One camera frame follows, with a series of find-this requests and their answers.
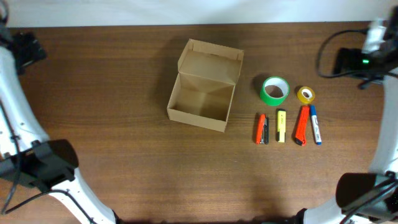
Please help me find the red utility knife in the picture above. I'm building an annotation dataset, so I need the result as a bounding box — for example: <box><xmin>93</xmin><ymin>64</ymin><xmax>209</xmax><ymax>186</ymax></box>
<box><xmin>295</xmin><ymin>105</ymin><xmax>310</xmax><ymax>146</ymax></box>

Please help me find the red black stapler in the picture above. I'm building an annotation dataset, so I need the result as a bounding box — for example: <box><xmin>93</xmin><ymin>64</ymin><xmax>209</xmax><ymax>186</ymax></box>
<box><xmin>255</xmin><ymin>114</ymin><xmax>269</xmax><ymax>144</ymax></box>

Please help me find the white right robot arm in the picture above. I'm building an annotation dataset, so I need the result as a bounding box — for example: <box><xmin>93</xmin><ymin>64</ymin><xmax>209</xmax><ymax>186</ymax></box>
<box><xmin>292</xmin><ymin>47</ymin><xmax>397</xmax><ymax>223</ymax></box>

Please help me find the open cardboard box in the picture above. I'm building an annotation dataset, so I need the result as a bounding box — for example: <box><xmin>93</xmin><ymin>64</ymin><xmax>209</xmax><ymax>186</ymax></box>
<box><xmin>167</xmin><ymin>39</ymin><xmax>244</xmax><ymax>133</ymax></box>

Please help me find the green tape roll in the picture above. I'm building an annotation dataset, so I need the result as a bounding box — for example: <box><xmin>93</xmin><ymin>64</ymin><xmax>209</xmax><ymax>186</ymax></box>
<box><xmin>260</xmin><ymin>76</ymin><xmax>290</xmax><ymax>106</ymax></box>

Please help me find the small yellow tape roll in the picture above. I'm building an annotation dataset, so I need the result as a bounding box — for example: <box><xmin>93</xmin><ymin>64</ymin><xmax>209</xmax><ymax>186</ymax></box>
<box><xmin>297</xmin><ymin>86</ymin><xmax>315</xmax><ymax>104</ymax></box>

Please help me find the blue white marker pen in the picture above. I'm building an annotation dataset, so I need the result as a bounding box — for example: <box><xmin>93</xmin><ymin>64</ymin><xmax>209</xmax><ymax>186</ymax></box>
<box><xmin>310</xmin><ymin>105</ymin><xmax>322</xmax><ymax>145</ymax></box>

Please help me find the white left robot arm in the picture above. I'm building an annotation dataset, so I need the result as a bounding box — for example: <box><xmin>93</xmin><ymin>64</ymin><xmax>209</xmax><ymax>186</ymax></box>
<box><xmin>1</xmin><ymin>32</ymin><xmax>121</xmax><ymax>223</ymax></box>

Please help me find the yellow highlighter marker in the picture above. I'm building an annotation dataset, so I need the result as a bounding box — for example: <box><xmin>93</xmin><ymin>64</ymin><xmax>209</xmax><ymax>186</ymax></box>
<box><xmin>277</xmin><ymin>109</ymin><xmax>286</xmax><ymax>143</ymax></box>

